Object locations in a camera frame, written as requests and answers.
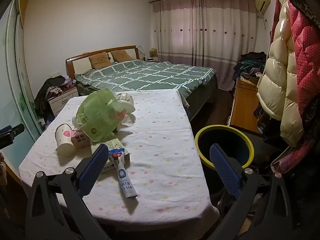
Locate wooden bed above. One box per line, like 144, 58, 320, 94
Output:
65, 45, 219, 120

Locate yellow-rimmed trash bin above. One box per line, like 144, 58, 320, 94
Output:
194, 126, 255, 198

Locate pink and white curtain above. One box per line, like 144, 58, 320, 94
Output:
149, 0, 258, 90

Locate cream air conditioner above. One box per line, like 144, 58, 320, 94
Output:
255, 0, 271, 18

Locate white nightstand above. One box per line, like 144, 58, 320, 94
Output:
47, 86, 79, 117

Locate white paper bowl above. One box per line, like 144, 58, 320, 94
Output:
116, 92, 136, 114

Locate green plastic bag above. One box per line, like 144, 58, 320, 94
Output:
75, 88, 125, 142

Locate pink bag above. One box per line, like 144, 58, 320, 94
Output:
271, 140, 310, 175

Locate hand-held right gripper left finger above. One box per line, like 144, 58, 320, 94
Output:
25, 143, 110, 240

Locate pile of mixed clothes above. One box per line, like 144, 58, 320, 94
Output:
233, 52, 267, 84

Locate pink milk carton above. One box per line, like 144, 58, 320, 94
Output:
71, 129, 91, 149

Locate dark clothes pile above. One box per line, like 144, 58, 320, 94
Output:
34, 75, 75, 120

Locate cream puffer jacket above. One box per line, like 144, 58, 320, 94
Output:
257, 0, 304, 147

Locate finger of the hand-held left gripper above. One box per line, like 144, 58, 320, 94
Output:
0, 124, 25, 150

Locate red dotted jacket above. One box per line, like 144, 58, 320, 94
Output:
270, 0, 320, 120

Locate white toothpaste tube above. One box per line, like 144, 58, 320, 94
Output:
110, 148, 138, 199

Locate white paper cup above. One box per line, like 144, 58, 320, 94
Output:
55, 123, 75, 157

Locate green and white box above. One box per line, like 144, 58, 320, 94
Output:
90, 138, 131, 174

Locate white spotted tablecloth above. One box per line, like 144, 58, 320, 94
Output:
19, 89, 220, 227

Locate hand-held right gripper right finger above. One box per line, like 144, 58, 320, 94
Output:
207, 144, 293, 240

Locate wooden cabinet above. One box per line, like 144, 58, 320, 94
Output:
229, 76, 263, 134

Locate brown bear pillow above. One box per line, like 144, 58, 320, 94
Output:
89, 52, 112, 70
110, 49, 135, 62

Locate green plaid duvet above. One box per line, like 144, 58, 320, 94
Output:
74, 60, 217, 98

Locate glass wardrobe door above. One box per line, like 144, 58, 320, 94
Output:
0, 0, 43, 155

